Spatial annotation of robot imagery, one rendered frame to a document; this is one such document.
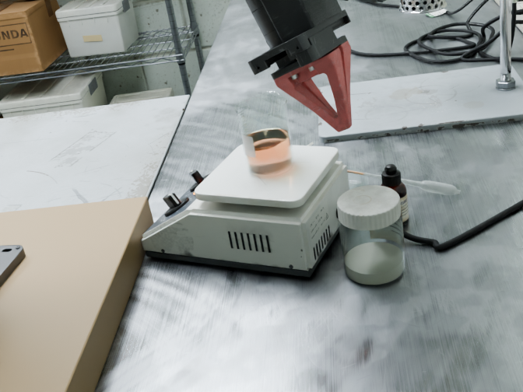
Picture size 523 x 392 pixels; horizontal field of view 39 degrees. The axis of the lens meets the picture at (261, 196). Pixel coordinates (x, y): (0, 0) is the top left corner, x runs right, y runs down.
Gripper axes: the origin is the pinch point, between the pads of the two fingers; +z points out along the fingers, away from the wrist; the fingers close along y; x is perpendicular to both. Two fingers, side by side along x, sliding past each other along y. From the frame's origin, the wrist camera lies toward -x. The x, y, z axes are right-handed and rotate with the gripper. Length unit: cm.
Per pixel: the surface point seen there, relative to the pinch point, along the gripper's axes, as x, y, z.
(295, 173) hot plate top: 6.9, -0.9, 3.0
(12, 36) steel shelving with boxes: 182, 134, -54
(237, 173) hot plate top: 12.6, -1.8, 0.5
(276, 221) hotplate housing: 7.7, -6.3, 5.5
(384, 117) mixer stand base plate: 11.3, 31.7, 7.0
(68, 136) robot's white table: 57, 21, -11
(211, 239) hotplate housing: 15.8, -6.8, 5.0
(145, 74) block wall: 181, 189, -21
